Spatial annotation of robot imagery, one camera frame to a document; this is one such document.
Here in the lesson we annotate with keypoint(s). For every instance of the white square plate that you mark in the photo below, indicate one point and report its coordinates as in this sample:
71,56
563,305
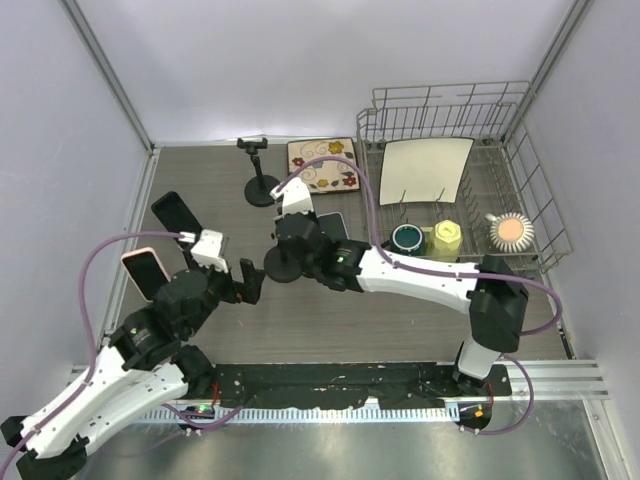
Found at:
423,170

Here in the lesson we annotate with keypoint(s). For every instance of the purple case phone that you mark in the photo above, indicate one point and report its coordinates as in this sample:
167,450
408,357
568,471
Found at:
333,227

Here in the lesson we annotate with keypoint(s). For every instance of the black round phone stand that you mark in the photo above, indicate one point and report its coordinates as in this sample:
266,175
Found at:
284,266
257,189

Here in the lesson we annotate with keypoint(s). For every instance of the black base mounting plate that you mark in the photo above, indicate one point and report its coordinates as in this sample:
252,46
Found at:
395,385

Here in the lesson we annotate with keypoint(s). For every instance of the pink case phone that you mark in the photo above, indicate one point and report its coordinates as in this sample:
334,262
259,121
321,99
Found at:
146,271

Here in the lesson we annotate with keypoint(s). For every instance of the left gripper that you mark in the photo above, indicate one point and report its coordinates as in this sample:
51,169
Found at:
250,289

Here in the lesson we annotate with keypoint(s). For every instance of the white cable duct strip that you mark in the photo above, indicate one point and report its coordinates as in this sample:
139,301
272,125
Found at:
369,413

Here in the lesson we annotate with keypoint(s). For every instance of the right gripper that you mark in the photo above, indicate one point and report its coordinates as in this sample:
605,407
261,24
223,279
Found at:
310,216

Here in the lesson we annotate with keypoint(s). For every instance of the grey wire dish rack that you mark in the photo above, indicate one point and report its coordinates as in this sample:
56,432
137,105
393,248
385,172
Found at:
502,174

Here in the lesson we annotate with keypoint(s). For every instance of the floral square plate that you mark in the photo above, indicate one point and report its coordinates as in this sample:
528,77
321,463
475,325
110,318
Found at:
325,177

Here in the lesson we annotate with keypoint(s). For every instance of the yellow faceted cup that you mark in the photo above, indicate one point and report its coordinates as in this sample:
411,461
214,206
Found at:
444,241

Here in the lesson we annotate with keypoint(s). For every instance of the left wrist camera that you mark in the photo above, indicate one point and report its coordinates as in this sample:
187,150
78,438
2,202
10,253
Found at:
205,250

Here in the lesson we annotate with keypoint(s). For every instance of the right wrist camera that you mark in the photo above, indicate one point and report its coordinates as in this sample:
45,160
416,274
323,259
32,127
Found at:
293,197

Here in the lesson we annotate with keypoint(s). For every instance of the black phone on white stand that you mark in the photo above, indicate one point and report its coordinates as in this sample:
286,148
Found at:
175,216

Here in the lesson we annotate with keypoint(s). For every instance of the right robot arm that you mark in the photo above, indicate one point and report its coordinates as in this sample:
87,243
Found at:
494,300

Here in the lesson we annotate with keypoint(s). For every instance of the dark green mug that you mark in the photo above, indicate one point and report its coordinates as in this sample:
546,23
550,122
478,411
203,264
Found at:
406,239

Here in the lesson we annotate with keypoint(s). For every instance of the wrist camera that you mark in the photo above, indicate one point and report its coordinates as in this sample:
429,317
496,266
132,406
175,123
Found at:
205,250
293,197

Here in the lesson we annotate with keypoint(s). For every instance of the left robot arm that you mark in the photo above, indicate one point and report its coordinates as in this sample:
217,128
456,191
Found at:
147,362

